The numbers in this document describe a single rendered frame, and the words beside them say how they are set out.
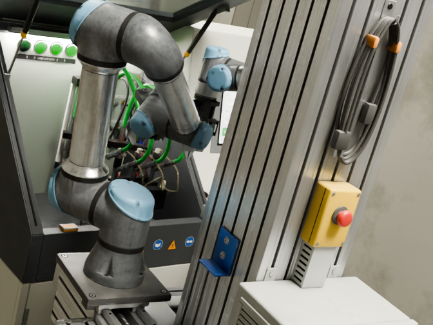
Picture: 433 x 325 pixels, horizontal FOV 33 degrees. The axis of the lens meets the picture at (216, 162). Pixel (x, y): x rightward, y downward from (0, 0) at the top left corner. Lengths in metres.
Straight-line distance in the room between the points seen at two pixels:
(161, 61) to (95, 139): 0.26
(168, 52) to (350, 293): 0.66
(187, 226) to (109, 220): 0.79
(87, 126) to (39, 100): 0.93
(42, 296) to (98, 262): 0.55
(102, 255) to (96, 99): 0.37
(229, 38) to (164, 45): 1.20
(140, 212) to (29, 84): 1.00
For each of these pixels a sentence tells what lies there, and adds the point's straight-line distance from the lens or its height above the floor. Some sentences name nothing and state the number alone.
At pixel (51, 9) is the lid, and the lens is 2.46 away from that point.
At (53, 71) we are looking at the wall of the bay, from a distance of 2.64.
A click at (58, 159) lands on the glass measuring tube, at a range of 2.76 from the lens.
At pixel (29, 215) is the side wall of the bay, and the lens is 2.20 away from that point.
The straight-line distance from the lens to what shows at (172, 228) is 2.47.
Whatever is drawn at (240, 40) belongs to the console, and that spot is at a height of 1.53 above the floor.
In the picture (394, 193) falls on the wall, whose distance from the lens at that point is 4.46.
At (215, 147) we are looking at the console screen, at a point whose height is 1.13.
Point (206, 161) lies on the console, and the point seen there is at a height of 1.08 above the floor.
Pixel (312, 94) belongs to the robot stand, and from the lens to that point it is 1.44.
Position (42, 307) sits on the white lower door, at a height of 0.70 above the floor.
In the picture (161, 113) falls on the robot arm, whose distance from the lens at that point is 1.96.
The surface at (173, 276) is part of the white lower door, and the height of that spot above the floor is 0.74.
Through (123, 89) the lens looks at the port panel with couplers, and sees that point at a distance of 2.81.
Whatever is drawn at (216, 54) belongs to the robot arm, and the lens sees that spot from 2.19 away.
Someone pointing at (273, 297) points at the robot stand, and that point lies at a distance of 1.51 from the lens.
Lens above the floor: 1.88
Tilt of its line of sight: 17 degrees down
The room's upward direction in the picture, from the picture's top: 15 degrees clockwise
